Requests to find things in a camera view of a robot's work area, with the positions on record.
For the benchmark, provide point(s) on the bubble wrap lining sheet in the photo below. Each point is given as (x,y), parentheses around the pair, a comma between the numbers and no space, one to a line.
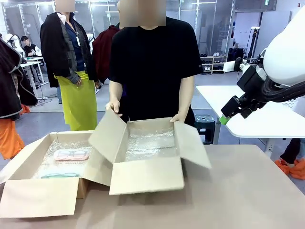
(150,145)

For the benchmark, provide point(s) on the black tripod stand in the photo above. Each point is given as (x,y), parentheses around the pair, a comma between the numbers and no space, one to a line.
(253,43)

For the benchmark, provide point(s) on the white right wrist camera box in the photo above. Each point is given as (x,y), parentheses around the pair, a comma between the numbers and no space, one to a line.
(230,66)

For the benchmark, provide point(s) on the mannequin with maroon cape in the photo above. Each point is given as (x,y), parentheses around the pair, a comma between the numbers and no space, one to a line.
(102,55)

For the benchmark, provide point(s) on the teal glasses case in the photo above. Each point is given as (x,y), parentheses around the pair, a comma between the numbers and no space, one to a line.
(59,175)

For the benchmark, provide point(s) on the person's left forearm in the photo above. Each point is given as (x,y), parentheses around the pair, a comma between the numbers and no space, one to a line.
(187,95)

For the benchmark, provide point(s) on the black suitcase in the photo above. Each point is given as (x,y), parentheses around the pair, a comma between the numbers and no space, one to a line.
(235,54)

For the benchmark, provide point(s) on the black plastic stool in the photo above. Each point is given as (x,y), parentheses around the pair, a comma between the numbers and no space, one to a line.
(205,128)

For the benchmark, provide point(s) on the mannequin with orange trousers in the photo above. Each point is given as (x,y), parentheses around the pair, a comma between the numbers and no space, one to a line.
(9,95)

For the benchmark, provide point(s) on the seated person in varsity jacket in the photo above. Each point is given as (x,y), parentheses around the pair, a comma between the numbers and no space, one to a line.
(31,48)

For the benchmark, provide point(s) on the person's right hand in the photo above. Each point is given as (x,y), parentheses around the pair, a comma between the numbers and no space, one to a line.
(114,107)

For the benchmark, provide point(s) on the white shoe rack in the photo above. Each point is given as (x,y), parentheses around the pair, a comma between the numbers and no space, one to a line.
(214,63)

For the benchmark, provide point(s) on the cardboard box with glasses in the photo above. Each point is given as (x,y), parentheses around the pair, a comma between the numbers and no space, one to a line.
(38,198)

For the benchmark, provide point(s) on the bubble wrap under glasses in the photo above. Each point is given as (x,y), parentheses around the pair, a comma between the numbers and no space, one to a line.
(66,145)

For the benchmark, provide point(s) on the white plastic basket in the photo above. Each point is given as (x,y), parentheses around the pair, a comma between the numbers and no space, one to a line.
(291,105)

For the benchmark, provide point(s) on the white background desk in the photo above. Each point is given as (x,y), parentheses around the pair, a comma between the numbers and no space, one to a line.
(33,63)

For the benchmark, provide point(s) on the person's left hand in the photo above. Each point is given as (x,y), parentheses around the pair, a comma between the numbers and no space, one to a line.
(178,118)

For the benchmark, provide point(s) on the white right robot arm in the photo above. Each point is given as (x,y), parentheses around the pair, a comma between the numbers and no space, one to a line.
(286,52)

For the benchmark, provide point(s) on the orange cloth on floor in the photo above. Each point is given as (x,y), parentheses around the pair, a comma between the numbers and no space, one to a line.
(290,169)

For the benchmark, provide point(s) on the white robot beside desk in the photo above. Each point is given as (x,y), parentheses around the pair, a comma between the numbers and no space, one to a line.
(14,43)

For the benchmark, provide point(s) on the mannequin with yellow skirt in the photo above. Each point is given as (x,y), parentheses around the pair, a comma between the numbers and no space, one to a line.
(76,95)

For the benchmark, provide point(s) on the white side table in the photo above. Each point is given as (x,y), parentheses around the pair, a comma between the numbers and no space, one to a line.
(262,124)

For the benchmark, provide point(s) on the pink glasses case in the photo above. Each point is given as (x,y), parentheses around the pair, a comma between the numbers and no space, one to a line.
(71,155)

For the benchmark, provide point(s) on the person in black t-shirt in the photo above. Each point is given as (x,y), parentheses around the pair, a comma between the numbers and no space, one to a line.
(152,71)

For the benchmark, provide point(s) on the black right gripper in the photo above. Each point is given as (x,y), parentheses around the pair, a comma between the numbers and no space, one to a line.
(250,81)

